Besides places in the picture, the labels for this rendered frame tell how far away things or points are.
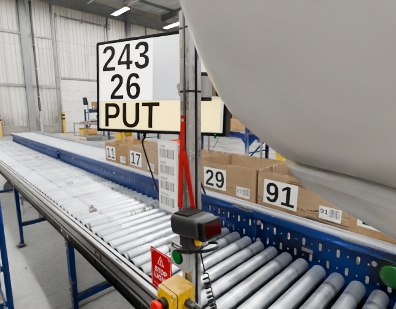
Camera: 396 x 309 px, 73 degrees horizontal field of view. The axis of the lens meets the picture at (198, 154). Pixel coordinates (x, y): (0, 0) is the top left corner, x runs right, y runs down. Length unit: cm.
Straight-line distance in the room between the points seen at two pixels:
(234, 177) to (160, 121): 63
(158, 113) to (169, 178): 22
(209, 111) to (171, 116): 12
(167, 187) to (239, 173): 64
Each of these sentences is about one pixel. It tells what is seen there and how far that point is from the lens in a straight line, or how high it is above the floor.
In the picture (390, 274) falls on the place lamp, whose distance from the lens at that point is 109.
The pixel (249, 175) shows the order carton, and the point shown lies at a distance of 129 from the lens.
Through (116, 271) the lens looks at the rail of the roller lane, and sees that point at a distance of 118.
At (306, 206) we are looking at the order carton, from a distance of 119.
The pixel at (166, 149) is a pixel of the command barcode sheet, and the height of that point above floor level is 122.
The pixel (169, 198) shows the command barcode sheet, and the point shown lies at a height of 109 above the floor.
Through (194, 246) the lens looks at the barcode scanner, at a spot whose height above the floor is 101.
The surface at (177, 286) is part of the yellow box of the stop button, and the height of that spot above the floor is 88.
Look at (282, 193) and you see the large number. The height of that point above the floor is 97.
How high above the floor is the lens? 132
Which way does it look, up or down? 9 degrees down
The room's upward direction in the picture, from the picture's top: straight up
